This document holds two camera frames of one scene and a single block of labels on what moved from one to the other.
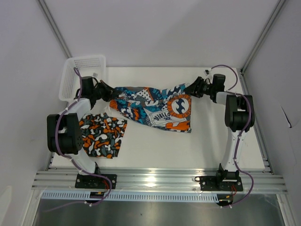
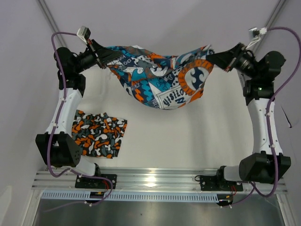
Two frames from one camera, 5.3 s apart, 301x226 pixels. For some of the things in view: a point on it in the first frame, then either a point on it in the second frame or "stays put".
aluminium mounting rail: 265,181 stays put
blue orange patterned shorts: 168,108 → 162,83
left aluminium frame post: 50,19 stays put
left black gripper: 103,89 → 96,54
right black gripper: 198,85 → 233,59
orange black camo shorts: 101,135 stays put
